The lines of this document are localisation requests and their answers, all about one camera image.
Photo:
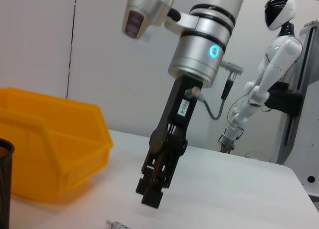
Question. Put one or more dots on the black mesh pen holder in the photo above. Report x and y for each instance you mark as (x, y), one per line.
(5, 184)

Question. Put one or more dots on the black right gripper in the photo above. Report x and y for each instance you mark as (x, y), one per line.
(179, 109)

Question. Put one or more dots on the yellow plastic storage bin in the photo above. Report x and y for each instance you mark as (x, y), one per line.
(49, 144)

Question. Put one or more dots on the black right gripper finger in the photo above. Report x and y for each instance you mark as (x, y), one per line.
(142, 185)
(153, 199)

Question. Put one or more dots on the clear grey ballpoint pen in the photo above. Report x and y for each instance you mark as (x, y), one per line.
(117, 224)

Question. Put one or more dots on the white humanoid robot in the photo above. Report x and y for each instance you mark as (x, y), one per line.
(279, 54)

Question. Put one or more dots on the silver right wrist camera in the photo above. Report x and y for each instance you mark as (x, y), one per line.
(142, 12)

